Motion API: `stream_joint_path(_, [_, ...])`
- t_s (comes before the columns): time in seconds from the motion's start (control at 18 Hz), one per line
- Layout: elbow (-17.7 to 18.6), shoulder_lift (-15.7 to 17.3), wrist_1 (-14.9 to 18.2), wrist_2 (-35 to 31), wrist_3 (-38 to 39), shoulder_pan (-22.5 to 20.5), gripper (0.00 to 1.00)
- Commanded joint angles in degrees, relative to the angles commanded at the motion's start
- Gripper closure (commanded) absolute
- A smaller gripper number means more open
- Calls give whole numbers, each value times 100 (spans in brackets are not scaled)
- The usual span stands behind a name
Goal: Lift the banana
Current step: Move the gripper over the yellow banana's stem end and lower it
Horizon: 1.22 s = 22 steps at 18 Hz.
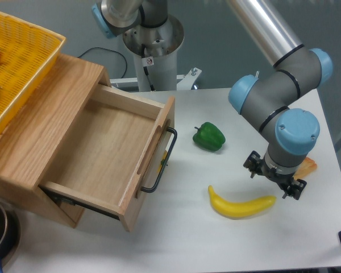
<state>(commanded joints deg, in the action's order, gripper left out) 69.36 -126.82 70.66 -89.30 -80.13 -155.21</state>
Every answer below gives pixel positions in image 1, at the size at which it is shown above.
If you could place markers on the green bell pepper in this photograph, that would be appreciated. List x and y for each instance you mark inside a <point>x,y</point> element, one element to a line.
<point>209,137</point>

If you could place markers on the open wooden drawer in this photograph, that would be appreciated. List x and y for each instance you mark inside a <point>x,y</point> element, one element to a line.
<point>111,156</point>

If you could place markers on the yellow plastic basket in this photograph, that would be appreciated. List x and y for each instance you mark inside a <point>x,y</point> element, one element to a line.
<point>27,53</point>

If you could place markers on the dark metal pot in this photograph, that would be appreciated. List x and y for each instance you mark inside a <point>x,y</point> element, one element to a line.
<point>9,234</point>

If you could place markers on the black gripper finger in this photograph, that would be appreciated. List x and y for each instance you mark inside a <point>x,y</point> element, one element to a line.
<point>254,164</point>
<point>293,188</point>

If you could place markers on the wooden cabinet box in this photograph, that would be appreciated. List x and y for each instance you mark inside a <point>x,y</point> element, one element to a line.
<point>33,137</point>

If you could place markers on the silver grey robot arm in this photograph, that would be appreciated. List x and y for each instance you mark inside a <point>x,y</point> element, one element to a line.
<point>265,104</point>

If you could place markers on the black metal drawer handle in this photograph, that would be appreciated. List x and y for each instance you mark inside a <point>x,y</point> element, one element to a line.
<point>163,163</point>

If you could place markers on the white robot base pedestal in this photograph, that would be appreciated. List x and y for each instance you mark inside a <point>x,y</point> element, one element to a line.
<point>155,54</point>

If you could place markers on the orange bread slice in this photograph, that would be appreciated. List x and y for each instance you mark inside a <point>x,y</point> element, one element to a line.
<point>307,167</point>

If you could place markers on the white metal base bracket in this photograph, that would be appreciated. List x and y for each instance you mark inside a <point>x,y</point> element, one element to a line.
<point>184,82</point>

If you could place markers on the yellow banana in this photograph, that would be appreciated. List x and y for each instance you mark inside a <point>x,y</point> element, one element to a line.
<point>239,209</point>

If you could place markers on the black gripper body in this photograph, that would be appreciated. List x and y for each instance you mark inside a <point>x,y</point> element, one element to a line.
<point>275,172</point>

